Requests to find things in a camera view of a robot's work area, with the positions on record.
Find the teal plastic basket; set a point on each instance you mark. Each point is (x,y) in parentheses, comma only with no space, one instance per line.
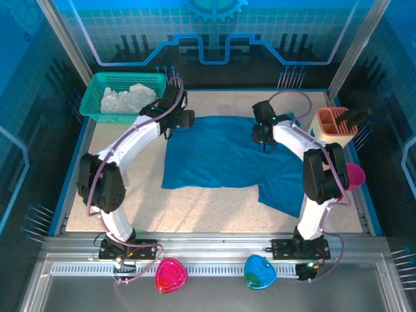
(87,109)

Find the aluminium rail frame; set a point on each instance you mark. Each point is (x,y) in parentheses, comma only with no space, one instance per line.
(211,242)

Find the blue heart-shaped plastic dish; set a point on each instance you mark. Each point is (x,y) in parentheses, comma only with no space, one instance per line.
(260,273)

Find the small magenta plastic cup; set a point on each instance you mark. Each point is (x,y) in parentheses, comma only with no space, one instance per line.
(340,198)

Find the white t-shirt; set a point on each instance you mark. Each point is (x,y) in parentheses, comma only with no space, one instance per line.
(126,99)

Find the blue t-shirt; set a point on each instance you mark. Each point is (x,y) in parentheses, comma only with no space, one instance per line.
(221,156)

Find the large magenta plastic cup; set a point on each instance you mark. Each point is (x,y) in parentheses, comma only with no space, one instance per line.
(356,177)

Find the black electronics box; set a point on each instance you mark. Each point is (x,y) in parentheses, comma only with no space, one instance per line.
(305,273)

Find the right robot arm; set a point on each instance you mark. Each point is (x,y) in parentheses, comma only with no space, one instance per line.
(321,178)

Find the pink heart-shaped plastic dish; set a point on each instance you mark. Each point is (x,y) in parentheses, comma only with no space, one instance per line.
(170,276)

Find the cream utensil holder orange top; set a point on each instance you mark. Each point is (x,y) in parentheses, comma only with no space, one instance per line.
(325,135)

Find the black utensil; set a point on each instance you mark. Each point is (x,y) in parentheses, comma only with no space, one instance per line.
(356,115)

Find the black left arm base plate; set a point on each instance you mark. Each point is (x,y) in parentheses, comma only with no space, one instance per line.
(148,250)

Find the aluminium corner post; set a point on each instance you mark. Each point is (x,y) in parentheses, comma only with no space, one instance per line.
(65,42)
(357,42)

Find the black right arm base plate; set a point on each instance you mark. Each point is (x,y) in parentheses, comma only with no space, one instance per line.
(281,248)

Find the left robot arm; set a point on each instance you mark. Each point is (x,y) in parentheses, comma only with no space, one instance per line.
(104,185)

